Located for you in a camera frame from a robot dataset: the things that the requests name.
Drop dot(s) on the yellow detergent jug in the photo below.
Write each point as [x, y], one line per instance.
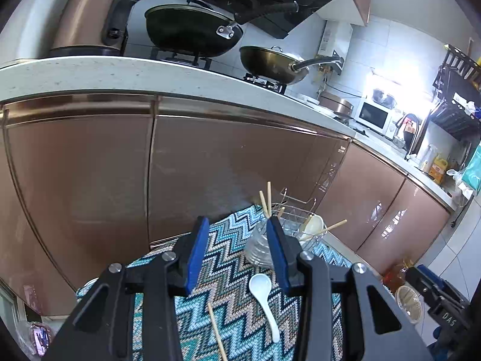
[437, 171]

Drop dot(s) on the white microwave oven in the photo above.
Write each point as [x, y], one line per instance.
[375, 116]

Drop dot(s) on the wooden chopstick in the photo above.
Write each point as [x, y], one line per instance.
[269, 199]
[217, 331]
[334, 225]
[263, 205]
[281, 211]

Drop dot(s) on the kitchen faucet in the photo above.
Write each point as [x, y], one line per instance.
[411, 135]

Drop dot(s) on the gas stove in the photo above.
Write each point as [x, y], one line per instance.
[195, 60]

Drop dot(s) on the teal plastic bag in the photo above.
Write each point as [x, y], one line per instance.
[472, 173]

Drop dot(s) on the clear plastic jar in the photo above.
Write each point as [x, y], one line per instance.
[409, 304]

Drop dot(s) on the clear spray bottle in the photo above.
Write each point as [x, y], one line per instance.
[426, 158]

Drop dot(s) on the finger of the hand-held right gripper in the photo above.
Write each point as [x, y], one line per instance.
[424, 287]
[432, 276]

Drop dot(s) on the copper cabinet door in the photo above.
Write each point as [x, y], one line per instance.
[233, 158]
[409, 225]
[75, 195]
[368, 195]

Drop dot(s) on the white water heater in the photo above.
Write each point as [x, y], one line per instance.
[336, 43]

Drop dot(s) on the copper rice cooker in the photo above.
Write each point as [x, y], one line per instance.
[338, 105]

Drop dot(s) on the zigzag patterned mat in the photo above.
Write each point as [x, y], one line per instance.
[225, 248]

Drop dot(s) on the golden wok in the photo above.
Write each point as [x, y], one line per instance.
[266, 64]

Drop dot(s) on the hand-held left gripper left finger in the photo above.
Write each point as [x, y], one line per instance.
[197, 255]

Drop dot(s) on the amber oil bottle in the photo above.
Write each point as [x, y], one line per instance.
[396, 276]

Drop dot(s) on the white ceramic spoon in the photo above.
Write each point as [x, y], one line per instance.
[313, 225]
[260, 285]

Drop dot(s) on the black dish rack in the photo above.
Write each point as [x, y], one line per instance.
[454, 79]

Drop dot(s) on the white cloth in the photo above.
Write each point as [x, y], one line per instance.
[468, 105]

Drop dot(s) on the person's right hand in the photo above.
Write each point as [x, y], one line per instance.
[439, 340]

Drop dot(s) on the glass wok lid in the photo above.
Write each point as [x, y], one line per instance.
[201, 3]

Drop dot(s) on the white dish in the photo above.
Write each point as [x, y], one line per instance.
[312, 101]

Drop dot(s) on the steel bowl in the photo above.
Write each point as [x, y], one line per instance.
[384, 97]

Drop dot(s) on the black wok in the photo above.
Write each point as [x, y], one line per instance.
[184, 30]

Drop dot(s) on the copper electric kettle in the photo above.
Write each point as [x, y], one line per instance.
[82, 11]

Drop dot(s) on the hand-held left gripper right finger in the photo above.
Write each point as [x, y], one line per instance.
[279, 259]

